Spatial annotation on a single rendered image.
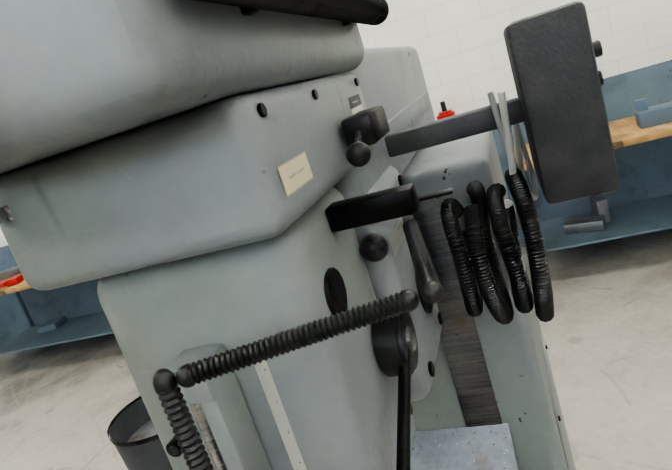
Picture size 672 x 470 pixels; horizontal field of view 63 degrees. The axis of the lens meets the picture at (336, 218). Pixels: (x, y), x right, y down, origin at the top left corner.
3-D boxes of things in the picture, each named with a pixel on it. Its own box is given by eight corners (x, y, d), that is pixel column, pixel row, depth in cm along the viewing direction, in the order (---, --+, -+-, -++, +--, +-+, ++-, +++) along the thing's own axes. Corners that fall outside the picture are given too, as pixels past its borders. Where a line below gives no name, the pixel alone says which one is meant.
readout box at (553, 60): (634, 189, 60) (596, -6, 55) (547, 207, 63) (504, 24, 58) (600, 154, 78) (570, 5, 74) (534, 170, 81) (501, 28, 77)
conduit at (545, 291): (569, 348, 65) (530, 183, 60) (436, 365, 70) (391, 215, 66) (553, 285, 82) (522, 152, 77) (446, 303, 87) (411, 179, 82)
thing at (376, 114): (371, 165, 46) (357, 119, 46) (328, 177, 48) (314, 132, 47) (395, 141, 58) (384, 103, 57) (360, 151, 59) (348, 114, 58)
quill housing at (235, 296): (403, 574, 47) (284, 228, 40) (200, 574, 54) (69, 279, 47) (427, 429, 64) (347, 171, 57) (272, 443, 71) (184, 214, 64)
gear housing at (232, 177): (291, 238, 36) (240, 90, 34) (23, 300, 44) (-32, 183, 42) (383, 148, 67) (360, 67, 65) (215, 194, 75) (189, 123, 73)
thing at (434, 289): (448, 303, 33) (442, 282, 33) (425, 309, 33) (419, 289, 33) (419, 228, 50) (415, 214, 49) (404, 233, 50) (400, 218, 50)
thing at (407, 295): (178, 395, 32) (170, 374, 32) (182, 384, 34) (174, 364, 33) (449, 302, 33) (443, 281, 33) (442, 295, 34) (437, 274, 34)
